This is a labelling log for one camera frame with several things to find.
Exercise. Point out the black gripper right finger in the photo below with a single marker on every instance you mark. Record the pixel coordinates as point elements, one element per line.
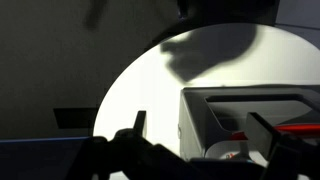
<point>261,133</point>

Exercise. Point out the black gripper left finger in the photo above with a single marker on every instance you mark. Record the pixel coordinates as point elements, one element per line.
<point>140,124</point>

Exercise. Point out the grey toy kitchen oven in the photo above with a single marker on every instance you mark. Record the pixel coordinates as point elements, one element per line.
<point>200,113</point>

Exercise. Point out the black tape strip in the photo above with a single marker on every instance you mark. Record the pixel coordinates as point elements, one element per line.
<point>75,118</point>

